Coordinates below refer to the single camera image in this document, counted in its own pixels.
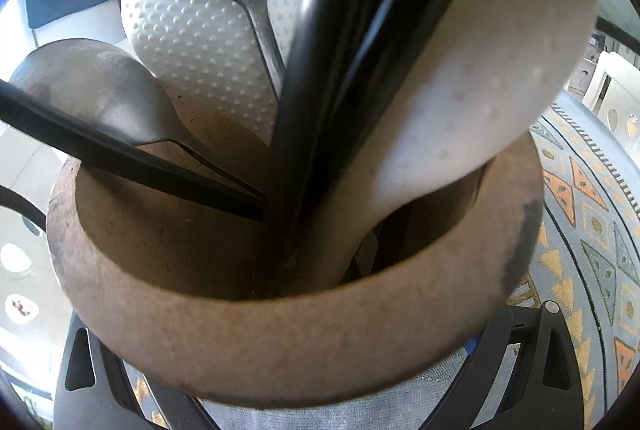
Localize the white dotted rice paddle large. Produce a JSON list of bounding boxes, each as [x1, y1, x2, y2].
[[290, 0, 599, 294]]

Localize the white dotted rice paddle small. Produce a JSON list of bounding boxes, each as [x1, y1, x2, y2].
[[122, 0, 302, 143]]

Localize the black cable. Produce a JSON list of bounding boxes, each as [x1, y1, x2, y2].
[[0, 184, 49, 231]]

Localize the black chopstick gold band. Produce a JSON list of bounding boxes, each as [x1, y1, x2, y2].
[[1, 82, 268, 221], [273, 0, 452, 235]]

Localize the bamboo utensil holder cup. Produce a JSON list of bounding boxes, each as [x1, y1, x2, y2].
[[47, 135, 544, 408]]

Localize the patterned blue woven table mat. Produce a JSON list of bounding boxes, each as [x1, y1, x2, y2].
[[197, 94, 639, 429]]

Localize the white chair near right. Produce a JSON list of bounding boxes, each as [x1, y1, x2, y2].
[[582, 51, 639, 150]]

